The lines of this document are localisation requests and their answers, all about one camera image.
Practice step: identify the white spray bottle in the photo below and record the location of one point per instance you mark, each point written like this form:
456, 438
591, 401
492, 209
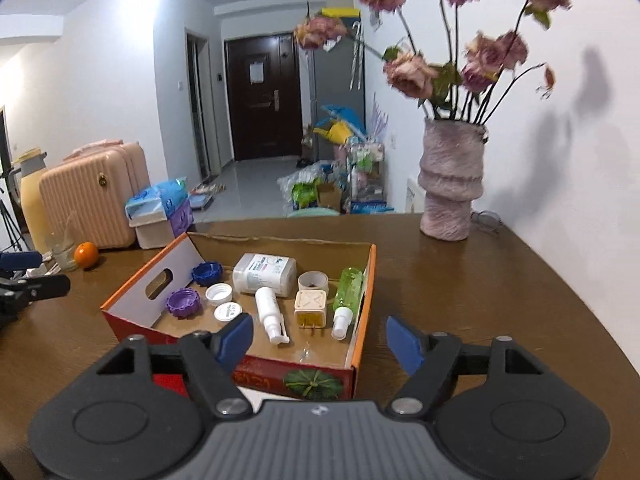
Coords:
267, 310

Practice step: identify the black tripod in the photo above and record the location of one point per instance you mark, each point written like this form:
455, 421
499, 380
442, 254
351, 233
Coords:
10, 220

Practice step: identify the plastic bags pile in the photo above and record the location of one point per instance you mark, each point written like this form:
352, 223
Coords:
302, 187

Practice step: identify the dried pink flower bouquet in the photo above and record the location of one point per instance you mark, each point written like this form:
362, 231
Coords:
410, 72

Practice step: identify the yellow thermos jug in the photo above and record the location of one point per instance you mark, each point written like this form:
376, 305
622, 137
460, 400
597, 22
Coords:
32, 200

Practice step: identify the pink ribbed suitcase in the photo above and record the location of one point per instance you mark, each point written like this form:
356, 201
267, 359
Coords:
85, 200

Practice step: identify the green spray bottle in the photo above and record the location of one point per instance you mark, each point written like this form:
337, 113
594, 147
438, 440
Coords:
347, 290

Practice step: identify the side door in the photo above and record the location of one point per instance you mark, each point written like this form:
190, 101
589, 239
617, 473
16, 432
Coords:
197, 110

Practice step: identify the cluttered shelf cart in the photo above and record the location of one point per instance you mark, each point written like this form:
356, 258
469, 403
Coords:
367, 175

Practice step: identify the pink textured vase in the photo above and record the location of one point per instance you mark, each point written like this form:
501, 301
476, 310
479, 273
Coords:
450, 185

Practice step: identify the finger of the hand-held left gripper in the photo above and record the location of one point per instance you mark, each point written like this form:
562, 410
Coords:
45, 285
20, 260

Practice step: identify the large pink suitcase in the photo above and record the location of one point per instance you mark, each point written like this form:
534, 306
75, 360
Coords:
141, 170

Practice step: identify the beige cup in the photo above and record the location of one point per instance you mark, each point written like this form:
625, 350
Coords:
321, 286

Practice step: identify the striped hanging ribbon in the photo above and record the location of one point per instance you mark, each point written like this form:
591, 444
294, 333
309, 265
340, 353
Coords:
356, 57

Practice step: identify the white ribbed cap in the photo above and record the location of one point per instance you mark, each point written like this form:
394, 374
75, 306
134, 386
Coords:
219, 294

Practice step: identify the purple decorative grass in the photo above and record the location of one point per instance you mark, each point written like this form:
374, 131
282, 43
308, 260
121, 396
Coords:
380, 117

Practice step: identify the large white bottle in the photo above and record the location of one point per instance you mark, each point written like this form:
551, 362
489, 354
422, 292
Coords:
262, 272

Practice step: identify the orange fruit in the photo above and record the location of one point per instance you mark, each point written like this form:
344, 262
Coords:
86, 254

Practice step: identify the blue ribbed cap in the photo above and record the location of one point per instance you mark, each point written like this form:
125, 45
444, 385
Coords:
207, 274

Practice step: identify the eyeglasses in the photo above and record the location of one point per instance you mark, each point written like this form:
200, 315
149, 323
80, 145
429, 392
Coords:
486, 221

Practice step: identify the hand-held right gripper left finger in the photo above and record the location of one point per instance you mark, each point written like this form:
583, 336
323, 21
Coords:
235, 341

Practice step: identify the clear glass cup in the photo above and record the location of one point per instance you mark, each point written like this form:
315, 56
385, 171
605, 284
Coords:
65, 259

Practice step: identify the small cardboard box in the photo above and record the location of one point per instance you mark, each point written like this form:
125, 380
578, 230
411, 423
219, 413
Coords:
329, 197

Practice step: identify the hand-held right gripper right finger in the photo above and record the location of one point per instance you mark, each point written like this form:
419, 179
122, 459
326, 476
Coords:
405, 347

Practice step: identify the purple box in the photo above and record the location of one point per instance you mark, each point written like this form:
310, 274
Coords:
182, 217

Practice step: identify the purple ribbed cap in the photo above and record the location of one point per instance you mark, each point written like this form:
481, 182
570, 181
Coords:
183, 302

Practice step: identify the blue tissue pack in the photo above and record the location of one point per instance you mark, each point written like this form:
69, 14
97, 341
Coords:
155, 197

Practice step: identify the yellow watering can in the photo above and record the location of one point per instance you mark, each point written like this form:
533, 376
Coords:
336, 132

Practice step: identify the orange cardboard box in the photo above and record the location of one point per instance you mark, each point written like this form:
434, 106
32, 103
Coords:
265, 377

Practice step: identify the grey refrigerator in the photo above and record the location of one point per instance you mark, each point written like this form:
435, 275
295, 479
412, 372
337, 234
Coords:
330, 80

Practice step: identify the blue plastic toy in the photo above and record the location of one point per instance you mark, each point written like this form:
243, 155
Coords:
347, 116

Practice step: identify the white storage bin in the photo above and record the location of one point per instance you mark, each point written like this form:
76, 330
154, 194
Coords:
150, 232

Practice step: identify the dark brown door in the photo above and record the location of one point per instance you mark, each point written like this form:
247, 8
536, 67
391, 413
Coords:
265, 120

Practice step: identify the white paper notice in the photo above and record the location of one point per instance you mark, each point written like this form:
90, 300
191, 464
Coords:
256, 73

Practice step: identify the white round lid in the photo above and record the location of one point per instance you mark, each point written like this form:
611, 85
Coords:
227, 312

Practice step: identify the beige square jar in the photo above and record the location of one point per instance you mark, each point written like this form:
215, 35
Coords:
310, 307

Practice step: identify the yellow box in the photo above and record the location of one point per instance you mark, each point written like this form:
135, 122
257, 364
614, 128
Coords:
341, 12

